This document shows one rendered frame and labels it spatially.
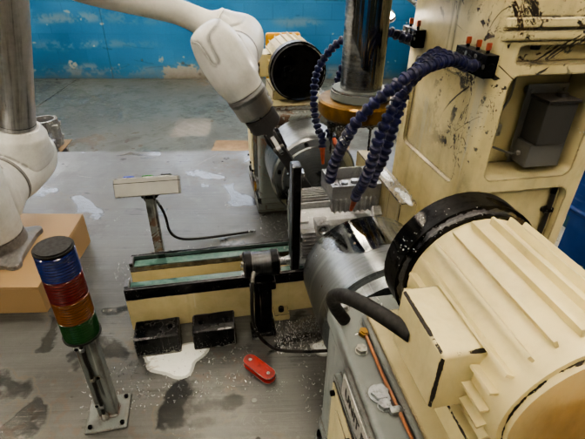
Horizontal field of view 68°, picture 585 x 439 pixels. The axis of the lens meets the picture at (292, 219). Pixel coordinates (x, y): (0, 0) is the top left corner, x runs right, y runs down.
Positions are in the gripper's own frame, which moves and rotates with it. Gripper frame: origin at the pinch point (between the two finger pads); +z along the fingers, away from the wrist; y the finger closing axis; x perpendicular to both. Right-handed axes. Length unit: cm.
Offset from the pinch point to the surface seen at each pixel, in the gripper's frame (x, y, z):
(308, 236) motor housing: 4.5, -15.0, 5.7
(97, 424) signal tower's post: 57, -38, 3
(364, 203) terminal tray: -10.6, -11.0, 8.4
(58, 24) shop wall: 201, 588, -70
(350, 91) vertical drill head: -19.3, -9.0, -16.9
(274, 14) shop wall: -56, 547, 61
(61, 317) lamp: 42, -39, -22
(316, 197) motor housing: -1.5, -7.9, 2.0
